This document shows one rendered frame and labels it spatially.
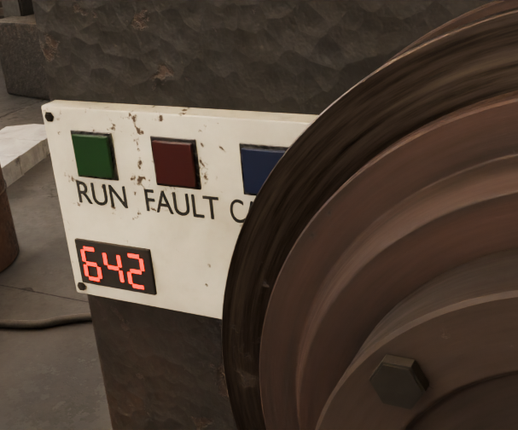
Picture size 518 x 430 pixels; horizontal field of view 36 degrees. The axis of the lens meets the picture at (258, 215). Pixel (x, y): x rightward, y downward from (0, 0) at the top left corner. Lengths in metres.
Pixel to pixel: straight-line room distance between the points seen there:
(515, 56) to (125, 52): 0.36
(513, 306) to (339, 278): 0.11
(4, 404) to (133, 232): 1.92
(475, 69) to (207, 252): 0.34
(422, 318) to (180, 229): 0.35
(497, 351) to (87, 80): 0.45
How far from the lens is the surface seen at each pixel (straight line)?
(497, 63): 0.39
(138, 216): 0.69
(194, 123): 0.62
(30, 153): 4.62
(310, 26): 0.58
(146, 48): 0.65
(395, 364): 0.36
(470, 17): 0.45
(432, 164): 0.39
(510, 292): 0.33
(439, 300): 0.35
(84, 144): 0.69
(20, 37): 6.11
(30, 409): 2.54
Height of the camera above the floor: 1.41
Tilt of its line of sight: 23 degrees down
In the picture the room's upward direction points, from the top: 5 degrees counter-clockwise
